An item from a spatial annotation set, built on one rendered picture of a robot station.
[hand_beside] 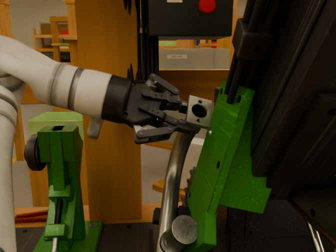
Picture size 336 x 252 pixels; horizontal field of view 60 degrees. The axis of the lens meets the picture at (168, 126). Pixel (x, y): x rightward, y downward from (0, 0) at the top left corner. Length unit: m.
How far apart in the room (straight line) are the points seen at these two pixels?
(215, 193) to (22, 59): 0.33
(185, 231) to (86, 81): 0.26
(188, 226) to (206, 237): 0.04
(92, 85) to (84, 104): 0.03
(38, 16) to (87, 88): 10.97
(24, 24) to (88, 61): 10.88
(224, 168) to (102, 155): 0.44
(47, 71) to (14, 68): 0.04
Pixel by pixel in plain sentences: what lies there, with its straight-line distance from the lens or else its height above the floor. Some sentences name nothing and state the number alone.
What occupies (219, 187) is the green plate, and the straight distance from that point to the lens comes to 0.39.
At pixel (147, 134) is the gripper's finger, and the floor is 1.19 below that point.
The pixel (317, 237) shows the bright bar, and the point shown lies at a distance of 0.46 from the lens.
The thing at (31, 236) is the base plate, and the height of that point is 0.90.
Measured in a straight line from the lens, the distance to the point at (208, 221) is 0.40.
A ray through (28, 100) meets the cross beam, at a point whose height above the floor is 1.20.
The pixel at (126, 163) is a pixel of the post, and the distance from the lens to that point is 0.76.
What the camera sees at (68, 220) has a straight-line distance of 0.65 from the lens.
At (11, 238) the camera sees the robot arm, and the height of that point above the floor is 1.13.
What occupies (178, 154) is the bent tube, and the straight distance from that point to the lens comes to 0.55.
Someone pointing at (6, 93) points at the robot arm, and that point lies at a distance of 0.45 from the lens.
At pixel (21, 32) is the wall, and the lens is 11.63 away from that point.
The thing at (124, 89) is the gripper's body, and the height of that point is 1.26.
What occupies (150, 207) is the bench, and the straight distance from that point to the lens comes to 0.89.
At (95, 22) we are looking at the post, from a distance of 0.73.
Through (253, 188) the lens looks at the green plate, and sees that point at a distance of 0.42.
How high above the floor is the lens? 1.31
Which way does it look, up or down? 13 degrees down
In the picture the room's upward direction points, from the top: straight up
